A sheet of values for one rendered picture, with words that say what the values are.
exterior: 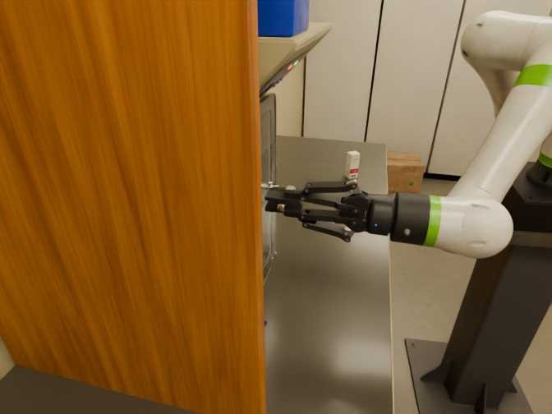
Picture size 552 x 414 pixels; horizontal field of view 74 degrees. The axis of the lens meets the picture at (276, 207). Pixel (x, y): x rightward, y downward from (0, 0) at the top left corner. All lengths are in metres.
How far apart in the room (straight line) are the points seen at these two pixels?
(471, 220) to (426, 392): 1.36
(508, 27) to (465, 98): 2.69
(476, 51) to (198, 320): 0.83
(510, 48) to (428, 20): 2.57
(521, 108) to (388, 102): 2.77
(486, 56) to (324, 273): 0.63
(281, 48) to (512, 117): 0.58
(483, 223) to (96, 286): 0.60
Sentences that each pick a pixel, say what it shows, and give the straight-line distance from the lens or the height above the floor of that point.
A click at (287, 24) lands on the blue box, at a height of 1.52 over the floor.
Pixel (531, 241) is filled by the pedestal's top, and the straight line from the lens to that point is 1.33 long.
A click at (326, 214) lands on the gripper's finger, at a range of 0.70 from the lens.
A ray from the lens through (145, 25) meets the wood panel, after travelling 0.38.
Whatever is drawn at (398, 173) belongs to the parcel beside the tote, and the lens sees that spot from 3.43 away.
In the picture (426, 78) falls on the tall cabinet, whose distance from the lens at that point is 3.59.
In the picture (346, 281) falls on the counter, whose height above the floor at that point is 0.94.
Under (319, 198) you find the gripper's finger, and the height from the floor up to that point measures 1.22.
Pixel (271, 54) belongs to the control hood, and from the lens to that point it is 0.41.
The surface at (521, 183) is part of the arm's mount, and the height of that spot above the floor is 1.05.
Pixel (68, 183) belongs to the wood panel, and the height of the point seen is 1.35.
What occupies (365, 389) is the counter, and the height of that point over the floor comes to 0.94.
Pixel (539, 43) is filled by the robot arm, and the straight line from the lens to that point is 0.97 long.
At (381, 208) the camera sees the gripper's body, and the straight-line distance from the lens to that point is 0.67.
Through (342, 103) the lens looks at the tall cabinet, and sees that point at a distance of 3.62.
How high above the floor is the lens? 1.55
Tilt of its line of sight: 30 degrees down
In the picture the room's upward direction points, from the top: straight up
